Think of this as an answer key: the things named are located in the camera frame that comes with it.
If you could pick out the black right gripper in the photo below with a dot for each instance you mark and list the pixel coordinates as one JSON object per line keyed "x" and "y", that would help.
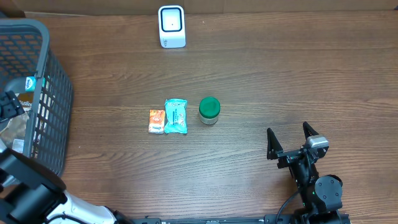
{"x": 288, "y": 156}

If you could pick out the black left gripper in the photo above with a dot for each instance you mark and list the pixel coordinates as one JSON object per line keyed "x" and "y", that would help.
{"x": 7, "y": 106}

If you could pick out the beige granola bag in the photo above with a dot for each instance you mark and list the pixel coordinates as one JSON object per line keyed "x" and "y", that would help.
{"x": 13, "y": 131}

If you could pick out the green lid jar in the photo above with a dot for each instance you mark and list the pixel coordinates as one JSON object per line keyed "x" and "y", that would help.
{"x": 209, "y": 110}

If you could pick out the teal snack packet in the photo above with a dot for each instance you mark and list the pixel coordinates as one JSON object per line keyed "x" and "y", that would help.
{"x": 176, "y": 114}

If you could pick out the orange snack packet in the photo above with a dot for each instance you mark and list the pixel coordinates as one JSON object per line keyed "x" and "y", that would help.
{"x": 156, "y": 121}

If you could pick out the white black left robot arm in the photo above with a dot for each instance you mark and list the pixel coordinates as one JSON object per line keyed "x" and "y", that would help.
{"x": 42, "y": 197}

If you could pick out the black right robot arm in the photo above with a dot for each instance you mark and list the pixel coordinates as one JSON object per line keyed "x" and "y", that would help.
{"x": 321, "y": 195}

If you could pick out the white barcode scanner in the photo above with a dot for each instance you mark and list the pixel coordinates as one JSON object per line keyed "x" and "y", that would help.
{"x": 171, "y": 20}

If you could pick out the small teal white box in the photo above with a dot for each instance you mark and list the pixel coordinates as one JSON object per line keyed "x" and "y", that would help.
{"x": 31, "y": 83}

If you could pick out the grey plastic mesh basket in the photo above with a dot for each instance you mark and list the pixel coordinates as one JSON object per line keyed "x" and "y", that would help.
{"x": 25, "y": 52}

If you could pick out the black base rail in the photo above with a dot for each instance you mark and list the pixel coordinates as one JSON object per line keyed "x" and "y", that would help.
{"x": 217, "y": 220}

